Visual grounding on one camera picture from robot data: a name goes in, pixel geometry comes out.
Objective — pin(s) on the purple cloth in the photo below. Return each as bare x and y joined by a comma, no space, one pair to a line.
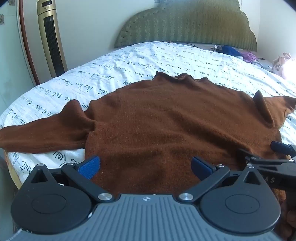
248,56

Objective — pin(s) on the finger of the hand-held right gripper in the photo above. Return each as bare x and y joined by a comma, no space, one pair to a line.
248,154
279,147

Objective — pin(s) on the dark blue cloth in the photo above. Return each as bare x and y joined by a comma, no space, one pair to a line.
229,49

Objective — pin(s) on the green padded headboard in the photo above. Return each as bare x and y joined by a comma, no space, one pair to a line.
185,23

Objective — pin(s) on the frosted glass door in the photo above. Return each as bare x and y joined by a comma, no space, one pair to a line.
9,69

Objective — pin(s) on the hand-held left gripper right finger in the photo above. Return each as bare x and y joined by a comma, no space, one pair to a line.
200,167

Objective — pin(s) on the white script-printed bedsheet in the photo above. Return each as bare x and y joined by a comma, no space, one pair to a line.
161,60

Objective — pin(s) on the small white box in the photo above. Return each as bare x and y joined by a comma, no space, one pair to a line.
214,48

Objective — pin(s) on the light blue blanket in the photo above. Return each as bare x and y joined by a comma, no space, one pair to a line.
263,64

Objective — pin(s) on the gold tower fan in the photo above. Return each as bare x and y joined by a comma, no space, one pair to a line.
52,46

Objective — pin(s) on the brown sweater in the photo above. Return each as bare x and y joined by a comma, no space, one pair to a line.
161,127

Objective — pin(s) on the curved wooden door frame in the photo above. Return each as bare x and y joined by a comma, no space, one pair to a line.
25,46

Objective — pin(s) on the pale crumpled quilt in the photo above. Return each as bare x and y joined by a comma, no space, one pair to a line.
285,64

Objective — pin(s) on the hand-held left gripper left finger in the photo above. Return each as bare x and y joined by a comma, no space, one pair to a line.
91,167

